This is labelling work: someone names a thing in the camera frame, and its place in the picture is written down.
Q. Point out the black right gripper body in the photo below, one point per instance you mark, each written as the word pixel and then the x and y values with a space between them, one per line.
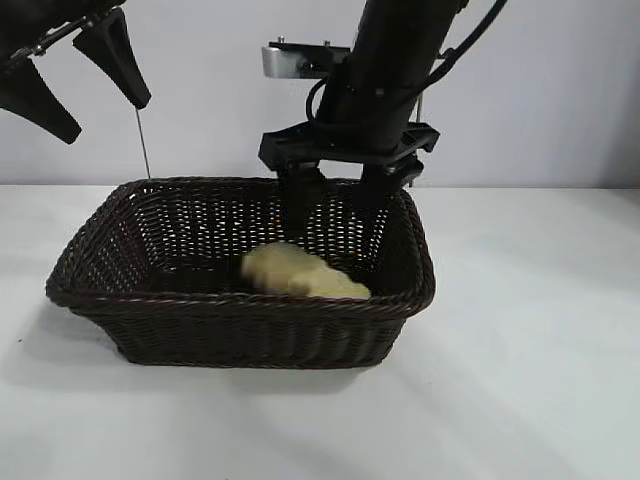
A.
pixel 360 125

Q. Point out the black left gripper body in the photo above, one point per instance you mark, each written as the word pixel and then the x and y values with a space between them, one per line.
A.
pixel 30 25

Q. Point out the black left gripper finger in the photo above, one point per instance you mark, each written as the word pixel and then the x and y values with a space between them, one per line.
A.
pixel 30 102
pixel 117 57

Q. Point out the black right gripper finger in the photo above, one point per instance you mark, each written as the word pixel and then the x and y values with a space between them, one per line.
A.
pixel 299 200
pixel 372 195

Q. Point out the long golden ridged bread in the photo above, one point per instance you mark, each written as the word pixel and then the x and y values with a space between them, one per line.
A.
pixel 300 272

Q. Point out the dark brown woven basket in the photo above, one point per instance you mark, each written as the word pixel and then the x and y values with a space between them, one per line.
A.
pixel 225 330

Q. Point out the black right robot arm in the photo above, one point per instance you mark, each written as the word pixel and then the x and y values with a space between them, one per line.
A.
pixel 400 35

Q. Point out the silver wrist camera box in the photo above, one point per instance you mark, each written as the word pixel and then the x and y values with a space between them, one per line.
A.
pixel 285 62

